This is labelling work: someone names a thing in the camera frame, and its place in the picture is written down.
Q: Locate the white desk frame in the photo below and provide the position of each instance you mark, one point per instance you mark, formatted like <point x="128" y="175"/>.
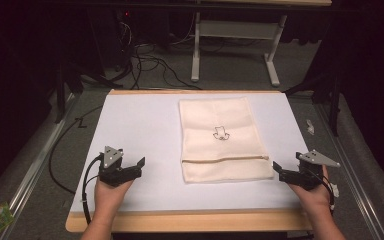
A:
<point x="236" y="30"/>

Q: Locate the person's right hand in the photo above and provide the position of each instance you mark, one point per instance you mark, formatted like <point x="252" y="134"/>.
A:
<point x="313" y="198"/>

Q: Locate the wooden table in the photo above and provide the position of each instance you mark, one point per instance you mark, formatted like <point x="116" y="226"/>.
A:
<point x="196" y="221"/>

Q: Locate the white table mat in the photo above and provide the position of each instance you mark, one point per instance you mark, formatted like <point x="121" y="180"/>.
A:
<point x="140" y="126"/>

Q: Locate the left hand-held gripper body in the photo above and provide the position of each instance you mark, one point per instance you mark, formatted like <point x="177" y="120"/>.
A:
<point x="111" y="166"/>

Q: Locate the clear plastic scrap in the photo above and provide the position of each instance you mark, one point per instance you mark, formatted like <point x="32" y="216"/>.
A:
<point x="310" y="127"/>

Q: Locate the metal floor rail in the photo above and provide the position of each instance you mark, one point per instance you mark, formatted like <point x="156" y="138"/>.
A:
<point x="36" y="166"/>
<point x="350" y="173"/>

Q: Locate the cream zippered cloth bag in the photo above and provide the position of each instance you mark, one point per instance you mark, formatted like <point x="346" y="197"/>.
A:
<point x="220" y="116"/>

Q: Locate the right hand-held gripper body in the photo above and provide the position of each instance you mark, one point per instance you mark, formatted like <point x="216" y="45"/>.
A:
<point x="311" y="168"/>

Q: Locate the person's left hand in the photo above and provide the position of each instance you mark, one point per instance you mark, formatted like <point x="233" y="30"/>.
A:
<point x="110" y="196"/>

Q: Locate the black metal stand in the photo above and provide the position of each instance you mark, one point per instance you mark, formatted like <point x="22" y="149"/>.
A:
<point x="60" y="90"/>

